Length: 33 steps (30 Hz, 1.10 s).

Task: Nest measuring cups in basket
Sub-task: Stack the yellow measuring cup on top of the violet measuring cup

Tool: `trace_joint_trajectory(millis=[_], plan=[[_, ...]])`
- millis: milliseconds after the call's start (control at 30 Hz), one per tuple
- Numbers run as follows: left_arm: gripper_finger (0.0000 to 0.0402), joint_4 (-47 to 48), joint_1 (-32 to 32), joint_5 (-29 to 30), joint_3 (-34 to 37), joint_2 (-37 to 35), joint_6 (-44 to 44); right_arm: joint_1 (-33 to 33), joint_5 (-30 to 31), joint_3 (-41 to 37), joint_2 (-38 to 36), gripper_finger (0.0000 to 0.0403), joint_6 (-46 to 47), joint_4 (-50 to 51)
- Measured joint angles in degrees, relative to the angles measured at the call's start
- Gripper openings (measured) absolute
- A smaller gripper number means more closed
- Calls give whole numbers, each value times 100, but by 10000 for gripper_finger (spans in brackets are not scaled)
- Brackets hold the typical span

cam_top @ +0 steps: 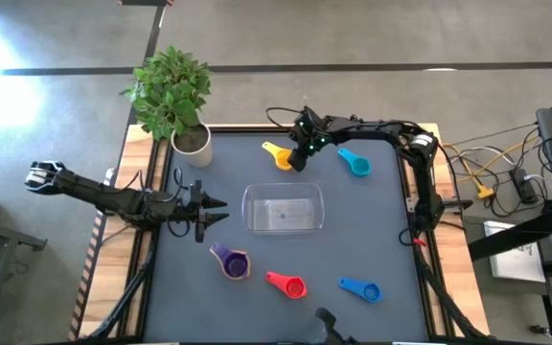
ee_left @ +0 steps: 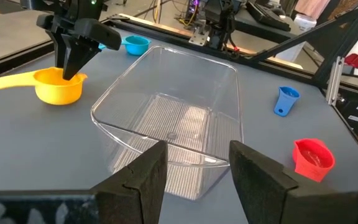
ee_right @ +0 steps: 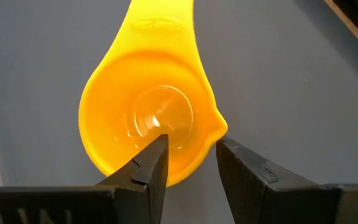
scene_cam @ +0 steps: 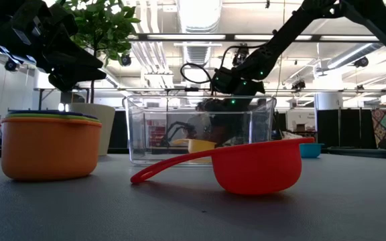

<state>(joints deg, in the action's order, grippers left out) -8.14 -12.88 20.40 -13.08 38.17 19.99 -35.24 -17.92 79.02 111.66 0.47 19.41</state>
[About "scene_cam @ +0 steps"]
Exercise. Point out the black round ceiling spotlight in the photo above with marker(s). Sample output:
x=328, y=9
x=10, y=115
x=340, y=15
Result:
x=126, y=60
x=361, y=62
x=11, y=65

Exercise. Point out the black overhead camera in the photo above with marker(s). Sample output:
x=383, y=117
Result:
x=240, y=53

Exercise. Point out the black horizontal ceiling rail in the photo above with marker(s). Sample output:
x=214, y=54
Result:
x=313, y=90

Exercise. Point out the green measuring cup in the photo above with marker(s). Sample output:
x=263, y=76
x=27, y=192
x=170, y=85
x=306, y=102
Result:
x=52, y=116

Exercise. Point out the white cloth heap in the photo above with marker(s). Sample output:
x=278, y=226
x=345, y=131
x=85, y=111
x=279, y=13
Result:
x=290, y=135

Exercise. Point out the black overhead frame beam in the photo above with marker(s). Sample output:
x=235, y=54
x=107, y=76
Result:
x=186, y=37

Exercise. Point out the red measuring cup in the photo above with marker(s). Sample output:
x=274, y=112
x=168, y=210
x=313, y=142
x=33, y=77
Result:
x=256, y=170

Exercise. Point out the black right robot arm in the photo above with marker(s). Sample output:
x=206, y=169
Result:
x=280, y=37

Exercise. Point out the yellow measuring cup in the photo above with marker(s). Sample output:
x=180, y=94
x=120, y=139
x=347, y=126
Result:
x=199, y=145

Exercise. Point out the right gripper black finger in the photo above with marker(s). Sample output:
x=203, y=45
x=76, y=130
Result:
x=237, y=127
x=219, y=129

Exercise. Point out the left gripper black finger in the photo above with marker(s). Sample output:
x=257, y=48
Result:
x=72, y=79
x=75, y=58

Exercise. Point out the black background robot arm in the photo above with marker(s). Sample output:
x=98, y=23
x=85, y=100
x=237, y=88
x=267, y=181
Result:
x=176, y=130

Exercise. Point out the white pillar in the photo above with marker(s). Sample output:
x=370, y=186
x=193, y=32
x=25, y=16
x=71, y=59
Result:
x=328, y=100

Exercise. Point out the silver ceiling duct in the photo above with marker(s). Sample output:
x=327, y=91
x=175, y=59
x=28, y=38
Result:
x=198, y=20

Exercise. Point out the clear plastic basket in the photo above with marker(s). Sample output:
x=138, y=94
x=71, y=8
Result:
x=139, y=134

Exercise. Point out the cream plant pot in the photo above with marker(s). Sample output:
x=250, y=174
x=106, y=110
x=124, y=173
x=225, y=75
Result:
x=107, y=130

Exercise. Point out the green leafy plant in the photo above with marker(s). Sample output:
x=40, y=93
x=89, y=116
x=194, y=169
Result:
x=102, y=23

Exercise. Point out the black partition panel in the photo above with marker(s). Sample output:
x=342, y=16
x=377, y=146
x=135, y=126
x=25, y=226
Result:
x=343, y=129

